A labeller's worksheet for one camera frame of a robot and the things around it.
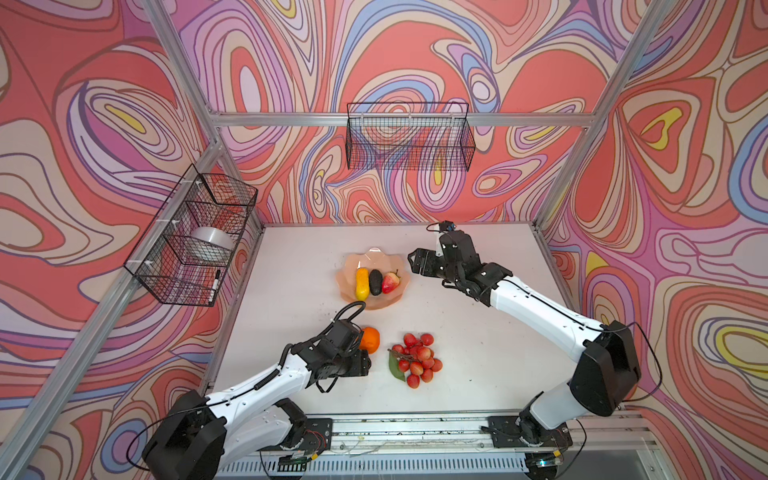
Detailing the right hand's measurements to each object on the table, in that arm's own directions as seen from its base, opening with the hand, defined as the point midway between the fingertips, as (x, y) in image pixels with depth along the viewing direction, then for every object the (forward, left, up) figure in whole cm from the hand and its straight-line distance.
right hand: (421, 264), depth 83 cm
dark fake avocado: (+4, +14, -15) cm, 21 cm away
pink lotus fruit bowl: (+15, +14, -16) cm, 26 cm away
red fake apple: (+4, +9, -14) cm, 17 cm away
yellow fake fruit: (+3, +18, -14) cm, 23 cm away
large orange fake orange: (-15, +15, -14) cm, 26 cm away
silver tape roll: (-3, +52, +14) cm, 54 cm away
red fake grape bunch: (-22, +3, -15) cm, 26 cm away
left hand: (-21, +17, -18) cm, 32 cm away
